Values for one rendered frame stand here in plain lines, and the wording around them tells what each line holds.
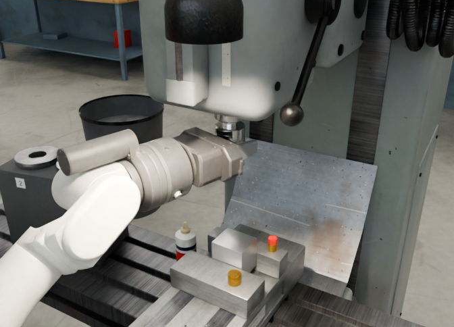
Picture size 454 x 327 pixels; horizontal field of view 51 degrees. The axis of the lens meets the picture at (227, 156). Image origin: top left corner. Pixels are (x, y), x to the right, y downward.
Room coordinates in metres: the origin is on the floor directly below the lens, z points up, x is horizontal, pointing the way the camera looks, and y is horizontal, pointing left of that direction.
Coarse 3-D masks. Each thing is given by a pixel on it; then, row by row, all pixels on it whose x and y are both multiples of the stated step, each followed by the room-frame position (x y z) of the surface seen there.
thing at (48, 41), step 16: (32, 0) 6.83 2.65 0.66; (80, 0) 5.46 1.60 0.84; (96, 0) 5.35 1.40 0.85; (112, 0) 5.24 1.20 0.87; (128, 0) 5.33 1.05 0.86; (0, 32) 6.29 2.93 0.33; (48, 32) 6.49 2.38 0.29; (64, 32) 6.49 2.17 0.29; (128, 32) 5.93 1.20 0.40; (0, 48) 6.26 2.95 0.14; (48, 48) 5.85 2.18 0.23; (64, 48) 5.85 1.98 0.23; (80, 48) 5.85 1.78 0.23; (96, 48) 5.85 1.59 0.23; (112, 48) 5.85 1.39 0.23; (128, 48) 5.85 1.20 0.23
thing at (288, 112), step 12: (312, 0) 0.64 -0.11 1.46; (324, 0) 0.64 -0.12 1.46; (336, 0) 0.66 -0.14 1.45; (312, 12) 0.64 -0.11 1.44; (324, 12) 0.64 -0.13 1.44; (336, 12) 0.67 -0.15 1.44; (324, 24) 0.63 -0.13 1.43; (312, 48) 0.61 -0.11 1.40; (312, 60) 0.60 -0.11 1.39; (300, 84) 0.58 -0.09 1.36; (300, 96) 0.57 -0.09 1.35; (288, 108) 0.55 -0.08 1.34; (300, 108) 0.56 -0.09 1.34; (288, 120) 0.55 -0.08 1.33; (300, 120) 0.55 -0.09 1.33
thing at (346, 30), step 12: (348, 0) 0.75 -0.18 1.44; (360, 0) 0.80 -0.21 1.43; (348, 12) 0.76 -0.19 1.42; (360, 12) 0.81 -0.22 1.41; (336, 24) 0.72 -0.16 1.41; (348, 24) 0.76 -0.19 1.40; (360, 24) 0.83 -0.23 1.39; (324, 36) 0.72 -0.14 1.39; (336, 36) 0.72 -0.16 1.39; (348, 36) 0.77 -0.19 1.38; (360, 36) 0.84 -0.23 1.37; (324, 48) 0.72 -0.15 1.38; (336, 48) 0.72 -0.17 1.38; (348, 48) 0.78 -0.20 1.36; (324, 60) 0.72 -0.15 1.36; (336, 60) 0.73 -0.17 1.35
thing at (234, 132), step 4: (216, 124) 0.68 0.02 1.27; (220, 124) 0.68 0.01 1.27; (240, 124) 0.68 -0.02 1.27; (244, 124) 0.68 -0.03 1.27; (216, 128) 0.67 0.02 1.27; (220, 128) 0.67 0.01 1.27; (224, 128) 0.66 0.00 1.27; (228, 128) 0.66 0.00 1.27; (232, 128) 0.66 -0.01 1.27; (236, 128) 0.66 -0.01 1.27; (240, 128) 0.67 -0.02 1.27; (244, 128) 0.67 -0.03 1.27; (216, 132) 0.67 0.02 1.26; (220, 132) 0.66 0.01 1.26; (224, 132) 0.66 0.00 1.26; (228, 132) 0.66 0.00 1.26; (232, 132) 0.66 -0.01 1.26; (236, 132) 0.66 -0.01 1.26; (240, 132) 0.66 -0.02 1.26
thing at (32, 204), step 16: (16, 160) 0.87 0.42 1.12; (32, 160) 0.87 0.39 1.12; (48, 160) 0.87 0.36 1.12; (0, 176) 0.85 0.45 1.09; (16, 176) 0.84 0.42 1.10; (32, 176) 0.83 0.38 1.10; (48, 176) 0.82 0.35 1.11; (16, 192) 0.84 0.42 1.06; (32, 192) 0.83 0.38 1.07; (48, 192) 0.82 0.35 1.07; (16, 208) 0.85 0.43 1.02; (32, 208) 0.83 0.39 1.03; (48, 208) 0.82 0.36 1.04; (16, 224) 0.85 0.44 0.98; (32, 224) 0.83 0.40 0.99; (16, 240) 0.85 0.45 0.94
